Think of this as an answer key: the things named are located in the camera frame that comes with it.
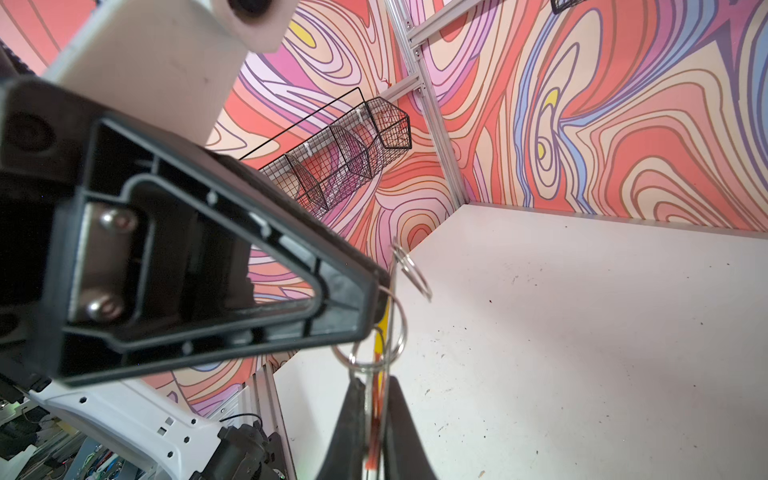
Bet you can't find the black wire basket wall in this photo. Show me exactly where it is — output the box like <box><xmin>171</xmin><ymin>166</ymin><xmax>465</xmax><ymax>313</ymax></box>
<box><xmin>550</xmin><ymin>0</ymin><xmax>586</xmax><ymax>15</ymax></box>
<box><xmin>240</xmin><ymin>87</ymin><xmax>412</xmax><ymax>218</ymax></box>

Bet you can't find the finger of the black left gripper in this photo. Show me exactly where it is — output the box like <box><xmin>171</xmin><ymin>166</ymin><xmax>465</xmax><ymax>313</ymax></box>
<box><xmin>1</xmin><ymin>77</ymin><xmax>390</xmax><ymax>386</ymax></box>

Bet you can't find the key with red tag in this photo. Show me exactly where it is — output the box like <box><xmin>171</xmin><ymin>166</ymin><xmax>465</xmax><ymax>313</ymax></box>
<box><xmin>365</xmin><ymin>373</ymin><xmax>386</xmax><ymax>479</ymax></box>

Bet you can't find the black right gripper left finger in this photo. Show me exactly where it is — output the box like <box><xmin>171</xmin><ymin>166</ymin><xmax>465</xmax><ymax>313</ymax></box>
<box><xmin>316</xmin><ymin>378</ymin><xmax>367</xmax><ymax>480</ymax></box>

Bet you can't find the black wire basket back wall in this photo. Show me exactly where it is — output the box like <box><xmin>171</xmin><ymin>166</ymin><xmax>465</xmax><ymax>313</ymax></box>
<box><xmin>550</xmin><ymin>0</ymin><xmax>586</xmax><ymax>15</ymax></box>

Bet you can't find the grey keyring with yellow grip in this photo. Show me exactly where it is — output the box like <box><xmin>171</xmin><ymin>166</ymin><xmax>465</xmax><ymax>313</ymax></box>
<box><xmin>332</xmin><ymin>239</ymin><xmax>433</xmax><ymax>479</ymax></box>

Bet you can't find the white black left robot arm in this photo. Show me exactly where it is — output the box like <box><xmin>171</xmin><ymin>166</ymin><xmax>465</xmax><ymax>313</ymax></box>
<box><xmin>1</xmin><ymin>76</ymin><xmax>390</xmax><ymax>479</ymax></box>

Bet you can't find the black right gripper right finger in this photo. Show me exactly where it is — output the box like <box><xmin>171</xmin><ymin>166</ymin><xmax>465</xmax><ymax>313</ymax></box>
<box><xmin>383</xmin><ymin>376</ymin><xmax>438</xmax><ymax>480</ymax></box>

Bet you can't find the black wire basket left wall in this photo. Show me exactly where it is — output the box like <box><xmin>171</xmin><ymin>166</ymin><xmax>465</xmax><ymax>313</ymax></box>
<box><xmin>240</xmin><ymin>87</ymin><xmax>412</xmax><ymax>218</ymax></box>

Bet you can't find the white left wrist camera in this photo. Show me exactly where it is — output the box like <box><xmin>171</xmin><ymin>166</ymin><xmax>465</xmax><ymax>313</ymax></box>
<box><xmin>43</xmin><ymin>0</ymin><xmax>298</xmax><ymax>145</ymax></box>

